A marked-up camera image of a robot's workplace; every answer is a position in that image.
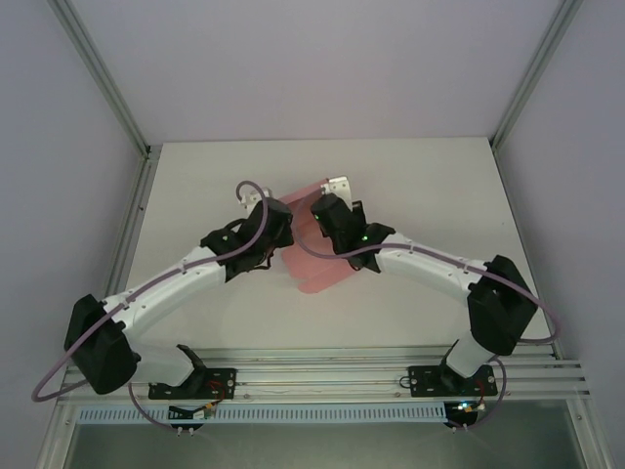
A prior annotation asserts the pink cloth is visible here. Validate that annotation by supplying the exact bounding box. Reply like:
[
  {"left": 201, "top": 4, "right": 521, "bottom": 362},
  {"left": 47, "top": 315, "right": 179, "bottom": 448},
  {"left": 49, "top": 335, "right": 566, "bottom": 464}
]
[{"left": 280, "top": 183, "right": 360, "bottom": 297}]

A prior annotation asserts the left small circuit board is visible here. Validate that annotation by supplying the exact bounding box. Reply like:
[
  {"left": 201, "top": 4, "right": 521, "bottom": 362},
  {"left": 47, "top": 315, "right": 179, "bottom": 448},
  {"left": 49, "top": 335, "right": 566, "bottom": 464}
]
[{"left": 168, "top": 403, "right": 217, "bottom": 422}]

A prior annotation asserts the small circuit board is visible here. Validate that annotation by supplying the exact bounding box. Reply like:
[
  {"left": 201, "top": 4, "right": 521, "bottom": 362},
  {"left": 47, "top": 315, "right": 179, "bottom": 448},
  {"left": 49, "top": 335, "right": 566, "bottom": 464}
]
[
  {"left": 168, "top": 403, "right": 217, "bottom": 422},
  {"left": 446, "top": 400, "right": 488, "bottom": 417}
]

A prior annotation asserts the right small circuit board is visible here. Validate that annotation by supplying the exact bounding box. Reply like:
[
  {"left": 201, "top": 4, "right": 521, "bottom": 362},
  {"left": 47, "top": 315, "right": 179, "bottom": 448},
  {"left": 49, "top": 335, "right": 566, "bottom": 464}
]
[{"left": 446, "top": 400, "right": 488, "bottom": 417}]

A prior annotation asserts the grey metal panel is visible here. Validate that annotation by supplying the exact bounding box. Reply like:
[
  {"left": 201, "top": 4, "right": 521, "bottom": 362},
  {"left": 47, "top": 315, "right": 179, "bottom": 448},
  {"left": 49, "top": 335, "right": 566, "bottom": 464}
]
[{"left": 62, "top": 422, "right": 587, "bottom": 469}]

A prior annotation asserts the left aluminium side rail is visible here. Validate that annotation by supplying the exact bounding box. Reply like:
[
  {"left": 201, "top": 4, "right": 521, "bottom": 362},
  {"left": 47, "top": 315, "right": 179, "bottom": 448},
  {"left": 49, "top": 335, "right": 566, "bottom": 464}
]
[{"left": 85, "top": 146, "right": 161, "bottom": 365}]

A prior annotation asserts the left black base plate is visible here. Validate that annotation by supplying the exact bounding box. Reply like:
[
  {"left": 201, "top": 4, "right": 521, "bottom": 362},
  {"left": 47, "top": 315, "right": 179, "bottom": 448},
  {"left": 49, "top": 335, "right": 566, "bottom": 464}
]
[{"left": 147, "top": 365, "right": 239, "bottom": 401}]

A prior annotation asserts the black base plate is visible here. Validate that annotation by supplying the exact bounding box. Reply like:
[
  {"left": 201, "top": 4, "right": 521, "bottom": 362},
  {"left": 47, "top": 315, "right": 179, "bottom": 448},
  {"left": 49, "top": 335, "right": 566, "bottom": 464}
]
[
  {"left": 147, "top": 365, "right": 239, "bottom": 401},
  {"left": 408, "top": 363, "right": 498, "bottom": 398}
]

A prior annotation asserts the aluminium front rail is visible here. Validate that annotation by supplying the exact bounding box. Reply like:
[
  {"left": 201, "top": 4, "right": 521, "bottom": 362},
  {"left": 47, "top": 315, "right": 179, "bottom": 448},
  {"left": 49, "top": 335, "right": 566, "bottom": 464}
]
[{"left": 58, "top": 345, "right": 592, "bottom": 405}]

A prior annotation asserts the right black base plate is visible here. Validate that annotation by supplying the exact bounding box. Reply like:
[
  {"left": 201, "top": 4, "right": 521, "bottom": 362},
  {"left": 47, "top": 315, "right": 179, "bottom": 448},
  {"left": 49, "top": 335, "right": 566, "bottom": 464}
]
[{"left": 408, "top": 363, "right": 498, "bottom": 398}]

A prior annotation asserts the slotted white cable duct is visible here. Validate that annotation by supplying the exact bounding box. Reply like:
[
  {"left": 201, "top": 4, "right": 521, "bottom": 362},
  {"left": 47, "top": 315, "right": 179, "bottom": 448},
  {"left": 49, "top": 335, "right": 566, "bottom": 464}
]
[{"left": 77, "top": 403, "right": 448, "bottom": 424}]

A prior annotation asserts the left aluminium frame post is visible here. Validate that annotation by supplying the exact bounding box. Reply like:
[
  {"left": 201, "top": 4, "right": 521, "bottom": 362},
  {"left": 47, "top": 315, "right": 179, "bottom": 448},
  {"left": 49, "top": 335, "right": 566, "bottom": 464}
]
[{"left": 51, "top": 0, "right": 153, "bottom": 158}]

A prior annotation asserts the aluminium frame post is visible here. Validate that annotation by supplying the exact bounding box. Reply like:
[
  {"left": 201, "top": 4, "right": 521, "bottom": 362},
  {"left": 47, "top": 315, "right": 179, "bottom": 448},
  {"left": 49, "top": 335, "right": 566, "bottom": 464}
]
[
  {"left": 51, "top": 0, "right": 153, "bottom": 158},
  {"left": 490, "top": 0, "right": 586, "bottom": 150}
]

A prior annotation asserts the right aluminium frame post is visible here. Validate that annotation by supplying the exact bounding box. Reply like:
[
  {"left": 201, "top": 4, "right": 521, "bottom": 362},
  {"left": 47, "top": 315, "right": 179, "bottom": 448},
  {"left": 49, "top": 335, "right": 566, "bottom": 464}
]
[{"left": 490, "top": 0, "right": 586, "bottom": 150}]

